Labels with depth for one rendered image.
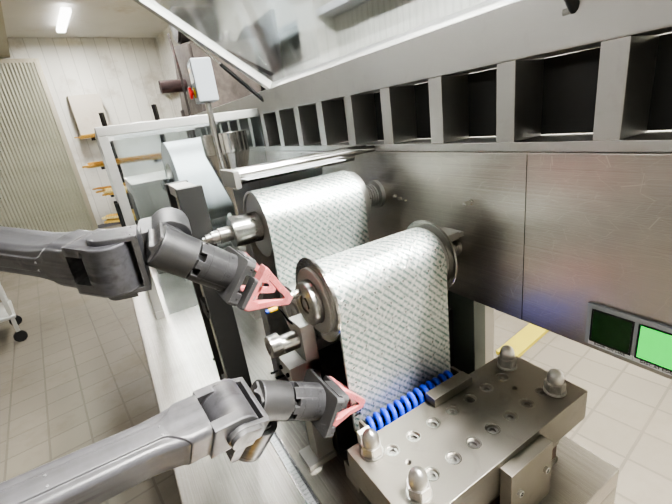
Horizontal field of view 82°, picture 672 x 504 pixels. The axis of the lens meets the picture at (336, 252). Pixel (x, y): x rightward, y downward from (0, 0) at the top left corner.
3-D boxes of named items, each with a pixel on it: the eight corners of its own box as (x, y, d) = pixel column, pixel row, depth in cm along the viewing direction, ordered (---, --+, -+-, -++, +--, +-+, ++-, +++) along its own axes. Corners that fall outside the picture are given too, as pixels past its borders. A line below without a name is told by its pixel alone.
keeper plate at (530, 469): (499, 520, 60) (499, 467, 56) (538, 484, 64) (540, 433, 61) (513, 533, 58) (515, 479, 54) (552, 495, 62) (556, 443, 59)
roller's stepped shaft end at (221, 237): (202, 246, 79) (198, 231, 78) (230, 238, 82) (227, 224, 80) (206, 249, 76) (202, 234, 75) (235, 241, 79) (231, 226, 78)
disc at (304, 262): (299, 315, 73) (291, 245, 66) (301, 314, 73) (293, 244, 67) (341, 359, 62) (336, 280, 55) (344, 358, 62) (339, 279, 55)
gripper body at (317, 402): (334, 439, 58) (292, 441, 54) (304, 402, 67) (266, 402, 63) (348, 399, 58) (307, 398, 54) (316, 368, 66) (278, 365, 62)
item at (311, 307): (306, 328, 66) (290, 288, 67) (316, 324, 67) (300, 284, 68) (321, 322, 59) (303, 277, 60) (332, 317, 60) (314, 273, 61)
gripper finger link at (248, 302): (287, 326, 57) (230, 307, 52) (269, 309, 63) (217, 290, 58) (307, 284, 57) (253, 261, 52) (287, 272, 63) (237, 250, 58)
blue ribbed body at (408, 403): (361, 430, 68) (359, 415, 66) (448, 378, 77) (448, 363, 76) (373, 443, 65) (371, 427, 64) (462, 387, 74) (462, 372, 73)
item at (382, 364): (354, 430, 68) (340, 340, 61) (449, 373, 78) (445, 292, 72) (355, 432, 67) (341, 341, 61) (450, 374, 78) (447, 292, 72)
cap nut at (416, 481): (400, 491, 54) (397, 467, 52) (419, 476, 55) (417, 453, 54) (418, 511, 51) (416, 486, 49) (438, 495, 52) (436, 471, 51)
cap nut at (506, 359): (492, 364, 76) (492, 345, 75) (504, 357, 78) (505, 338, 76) (509, 373, 73) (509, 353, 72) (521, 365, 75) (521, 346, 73)
